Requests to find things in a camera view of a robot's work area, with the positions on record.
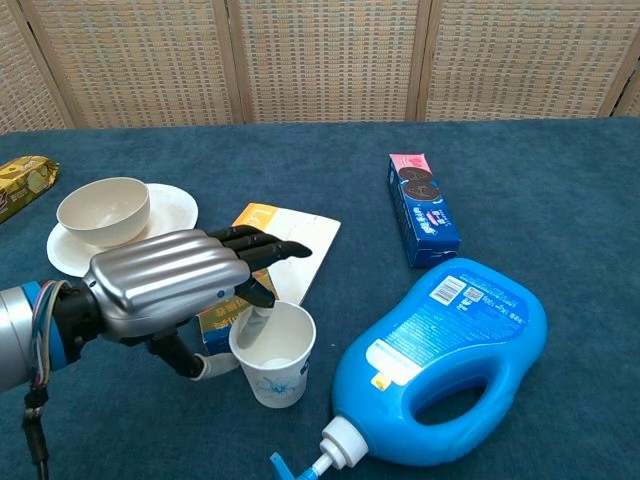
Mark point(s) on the small off-white bowl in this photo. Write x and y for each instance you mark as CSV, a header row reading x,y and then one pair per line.
x,y
100,215

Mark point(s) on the woven rattan folding screen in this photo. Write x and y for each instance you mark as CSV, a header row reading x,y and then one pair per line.
x,y
320,60

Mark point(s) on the orange cartoon snack box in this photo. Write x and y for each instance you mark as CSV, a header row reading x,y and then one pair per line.
x,y
220,322

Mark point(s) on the yellow and white book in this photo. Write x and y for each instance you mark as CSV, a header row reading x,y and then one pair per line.
x,y
305,235

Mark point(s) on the white paper cup blue flower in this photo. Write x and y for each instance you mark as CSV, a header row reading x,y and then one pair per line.
x,y
280,385

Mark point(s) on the blue detergent pump bottle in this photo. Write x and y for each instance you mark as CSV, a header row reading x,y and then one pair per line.
x,y
450,325

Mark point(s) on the gold cracker packet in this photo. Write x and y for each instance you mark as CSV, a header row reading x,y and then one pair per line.
x,y
25,182

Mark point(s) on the teal blue tablecloth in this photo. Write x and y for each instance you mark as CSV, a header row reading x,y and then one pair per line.
x,y
125,425

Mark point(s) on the large white plate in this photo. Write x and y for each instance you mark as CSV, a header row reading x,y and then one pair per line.
x,y
172,205

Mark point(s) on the blue chocolate cookie box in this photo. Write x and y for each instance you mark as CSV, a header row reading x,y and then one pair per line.
x,y
425,220

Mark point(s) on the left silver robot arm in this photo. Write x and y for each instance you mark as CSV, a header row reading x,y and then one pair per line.
x,y
15,340

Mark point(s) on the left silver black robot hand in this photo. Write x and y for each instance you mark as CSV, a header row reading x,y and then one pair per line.
x,y
165,280

